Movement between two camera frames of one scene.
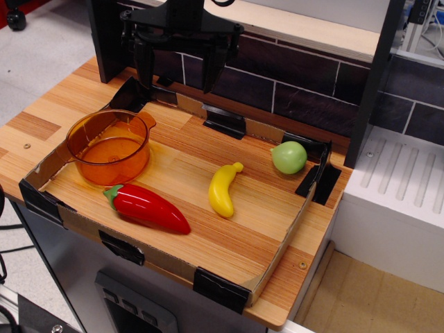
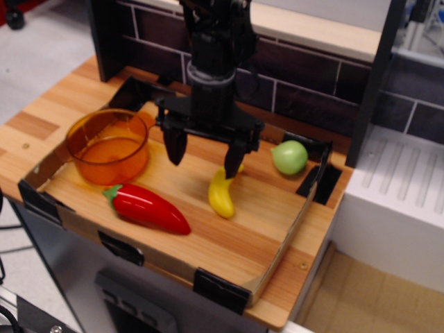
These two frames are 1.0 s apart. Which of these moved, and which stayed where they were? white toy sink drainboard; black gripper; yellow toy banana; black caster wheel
Moved: black gripper
Stayed: white toy sink drainboard; black caster wheel; yellow toy banana
